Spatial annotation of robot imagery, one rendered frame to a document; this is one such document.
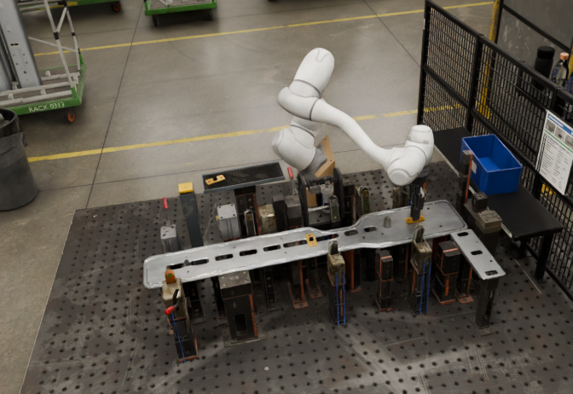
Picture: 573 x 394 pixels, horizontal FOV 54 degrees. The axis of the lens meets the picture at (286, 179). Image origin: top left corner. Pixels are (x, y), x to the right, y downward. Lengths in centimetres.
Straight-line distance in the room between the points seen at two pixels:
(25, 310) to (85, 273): 110
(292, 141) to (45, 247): 221
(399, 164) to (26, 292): 280
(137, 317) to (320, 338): 82
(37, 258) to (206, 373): 227
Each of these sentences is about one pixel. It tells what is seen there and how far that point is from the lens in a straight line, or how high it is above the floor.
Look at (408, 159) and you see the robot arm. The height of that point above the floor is 142.
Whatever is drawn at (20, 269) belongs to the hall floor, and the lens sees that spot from 437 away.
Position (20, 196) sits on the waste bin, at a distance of 496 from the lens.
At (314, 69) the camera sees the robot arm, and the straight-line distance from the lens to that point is 247.
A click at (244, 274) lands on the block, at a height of 103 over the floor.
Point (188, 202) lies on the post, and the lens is 258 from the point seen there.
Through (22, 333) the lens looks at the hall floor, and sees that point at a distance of 389.
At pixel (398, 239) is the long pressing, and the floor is 100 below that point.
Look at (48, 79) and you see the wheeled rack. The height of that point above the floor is 29.
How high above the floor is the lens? 257
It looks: 34 degrees down
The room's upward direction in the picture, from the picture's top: 5 degrees counter-clockwise
